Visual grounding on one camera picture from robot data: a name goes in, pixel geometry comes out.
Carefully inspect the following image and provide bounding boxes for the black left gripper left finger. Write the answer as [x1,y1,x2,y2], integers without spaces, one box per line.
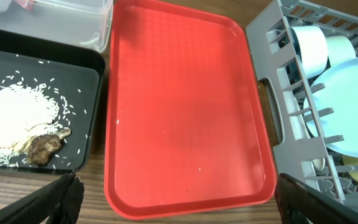
[0,173,85,223]

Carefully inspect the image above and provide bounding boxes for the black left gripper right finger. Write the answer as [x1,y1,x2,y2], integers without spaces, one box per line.
[274,173,358,224]

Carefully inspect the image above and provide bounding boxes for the rice and food scraps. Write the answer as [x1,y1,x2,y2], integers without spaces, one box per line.
[0,55,88,167]

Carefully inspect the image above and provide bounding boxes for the light blue plate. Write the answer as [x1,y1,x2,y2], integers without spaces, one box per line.
[312,57,358,157]

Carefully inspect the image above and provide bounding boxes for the mint green bowl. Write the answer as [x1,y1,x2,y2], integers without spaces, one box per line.
[326,35,356,67]

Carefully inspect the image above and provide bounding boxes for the light blue bowl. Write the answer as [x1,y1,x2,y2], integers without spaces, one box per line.
[291,26,328,78]

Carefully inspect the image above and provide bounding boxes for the white plastic spoon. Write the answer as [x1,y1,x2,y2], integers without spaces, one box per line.
[283,91,325,171]

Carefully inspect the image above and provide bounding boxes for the red snack wrapper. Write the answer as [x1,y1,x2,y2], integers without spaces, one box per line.
[14,0,35,10]

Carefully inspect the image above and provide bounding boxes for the grey dishwasher rack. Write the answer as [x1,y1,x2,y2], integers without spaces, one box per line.
[246,1,358,213]

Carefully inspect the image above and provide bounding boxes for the black plastic tray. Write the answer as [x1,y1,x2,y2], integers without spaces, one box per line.
[0,30,105,174]

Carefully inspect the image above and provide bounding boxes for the red serving tray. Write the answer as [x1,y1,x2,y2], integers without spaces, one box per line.
[104,0,277,220]

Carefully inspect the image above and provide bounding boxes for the clear plastic bin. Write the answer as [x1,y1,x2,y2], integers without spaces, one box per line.
[0,0,114,53]

